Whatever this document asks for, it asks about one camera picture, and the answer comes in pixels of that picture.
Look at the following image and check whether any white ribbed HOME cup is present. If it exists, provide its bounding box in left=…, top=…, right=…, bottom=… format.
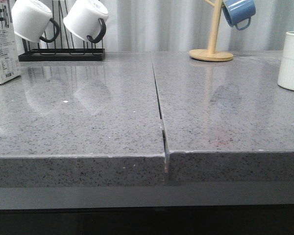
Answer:
left=277, top=31, right=294, bottom=91

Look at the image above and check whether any white blue milk carton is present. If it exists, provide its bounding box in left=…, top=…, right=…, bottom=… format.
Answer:
left=0, top=0, right=21, bottom=84

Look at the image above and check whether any wooden mug tree stand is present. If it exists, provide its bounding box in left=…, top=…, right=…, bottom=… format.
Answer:
left=189, top=0, right=233, bottom=62

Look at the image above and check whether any blue enamel mug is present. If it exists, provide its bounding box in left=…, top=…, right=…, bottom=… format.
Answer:
left=222, top=0, right=256, bottom=31

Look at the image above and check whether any black wire mug rack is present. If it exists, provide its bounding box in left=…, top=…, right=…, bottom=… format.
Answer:
left=19, top=0, right=105, bottom=62

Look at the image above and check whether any white mug black handle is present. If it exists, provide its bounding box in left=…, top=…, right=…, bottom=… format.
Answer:
left=11, top=0, right=60, bottom=43
left=63, top=0, right=109, bottom=44

